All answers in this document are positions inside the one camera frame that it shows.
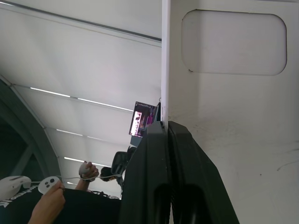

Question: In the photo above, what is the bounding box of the person's left hand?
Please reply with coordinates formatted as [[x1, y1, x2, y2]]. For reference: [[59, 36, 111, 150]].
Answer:
[[78, 161, 100, 182]]

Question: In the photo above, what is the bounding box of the white phone box base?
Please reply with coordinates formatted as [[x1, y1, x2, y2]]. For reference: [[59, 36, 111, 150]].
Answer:
[[161, 0, 299, 224]]

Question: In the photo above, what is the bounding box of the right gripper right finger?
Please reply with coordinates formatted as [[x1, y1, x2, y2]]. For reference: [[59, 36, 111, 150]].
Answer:
[[168, 121, 241, 224]]

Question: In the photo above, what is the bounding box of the white VR controller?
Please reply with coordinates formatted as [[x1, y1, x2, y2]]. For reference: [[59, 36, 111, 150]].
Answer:
[[38, 176, 62, 195], [79, 163, 91, 179]]

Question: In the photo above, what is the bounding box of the white VR headset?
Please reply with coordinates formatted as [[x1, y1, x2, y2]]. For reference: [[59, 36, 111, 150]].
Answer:
[[0, 175, 32, 202]]

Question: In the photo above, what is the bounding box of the person's right hand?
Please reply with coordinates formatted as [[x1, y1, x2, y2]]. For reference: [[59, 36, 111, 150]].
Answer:
[[28, 180, 66, 224]]

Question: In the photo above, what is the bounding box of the dark-haired person's head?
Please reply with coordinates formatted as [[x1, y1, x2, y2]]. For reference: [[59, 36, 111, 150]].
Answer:
[[100, 166, 119, 181]]

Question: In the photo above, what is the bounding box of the black boxy device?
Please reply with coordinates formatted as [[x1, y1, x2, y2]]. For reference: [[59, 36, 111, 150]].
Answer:
[[112, 151, 132, 175]]

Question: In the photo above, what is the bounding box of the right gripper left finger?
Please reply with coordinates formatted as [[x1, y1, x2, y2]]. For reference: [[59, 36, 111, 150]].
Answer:
[[119, 121, 173, 224]]

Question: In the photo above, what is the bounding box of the dark grey curved frame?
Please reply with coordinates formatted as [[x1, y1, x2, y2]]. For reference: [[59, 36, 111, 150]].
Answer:
[[0, 74, 62, 188]]

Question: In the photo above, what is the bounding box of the person in black shirt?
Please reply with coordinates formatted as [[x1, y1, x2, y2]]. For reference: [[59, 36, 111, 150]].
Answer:
[[0, 186, 122, 224]]

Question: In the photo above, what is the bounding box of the linear ceiling light strip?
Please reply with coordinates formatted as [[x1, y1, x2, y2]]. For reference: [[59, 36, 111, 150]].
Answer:
[[63, 156, 85, 163], [77, 98, 135, 112], [56, 128, 84, 137], [30, 86, 71, 98]]

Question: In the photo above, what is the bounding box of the lit computer monitor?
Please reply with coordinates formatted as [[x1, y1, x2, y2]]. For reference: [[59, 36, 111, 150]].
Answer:
[[128, 101, 162, 139]]

